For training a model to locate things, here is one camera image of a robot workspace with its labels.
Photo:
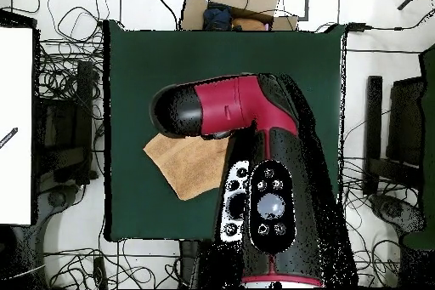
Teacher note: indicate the black power adapter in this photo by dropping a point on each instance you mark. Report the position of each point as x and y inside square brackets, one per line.
[356, 27]

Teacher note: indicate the black marker pen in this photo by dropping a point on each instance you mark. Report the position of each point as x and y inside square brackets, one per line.
[8, 138]

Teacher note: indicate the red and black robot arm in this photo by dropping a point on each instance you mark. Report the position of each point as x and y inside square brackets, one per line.
[238, 106]

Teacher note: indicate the green cloth on side table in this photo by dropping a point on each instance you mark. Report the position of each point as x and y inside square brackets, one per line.
[429, 133]

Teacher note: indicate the white panel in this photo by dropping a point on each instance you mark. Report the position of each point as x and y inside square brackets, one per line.
[15, 116]

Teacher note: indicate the dark blue garment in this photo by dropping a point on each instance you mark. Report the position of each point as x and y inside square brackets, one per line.
[217, 18]

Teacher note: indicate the black metal frame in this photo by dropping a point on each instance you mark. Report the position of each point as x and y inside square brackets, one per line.
[373, 116]

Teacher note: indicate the dark green table cloth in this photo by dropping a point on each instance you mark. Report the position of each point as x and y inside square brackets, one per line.
[142, 65]

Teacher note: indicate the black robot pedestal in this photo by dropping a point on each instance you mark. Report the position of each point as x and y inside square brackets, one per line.
[193, 262]

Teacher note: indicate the orange terry towel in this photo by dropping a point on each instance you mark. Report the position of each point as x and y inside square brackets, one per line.
[190, 164]

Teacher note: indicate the orange garment in box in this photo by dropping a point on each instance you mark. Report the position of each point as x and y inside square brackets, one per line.
[249, 24]

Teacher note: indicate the black metal stand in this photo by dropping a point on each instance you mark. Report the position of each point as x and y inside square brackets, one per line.
[83, 99]

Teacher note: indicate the grey chair base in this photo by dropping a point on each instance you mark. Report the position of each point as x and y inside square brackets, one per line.
[57, 198]
[394, 210]

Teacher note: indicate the black slim power strip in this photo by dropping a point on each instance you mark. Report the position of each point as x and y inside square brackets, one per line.
[100, 273]

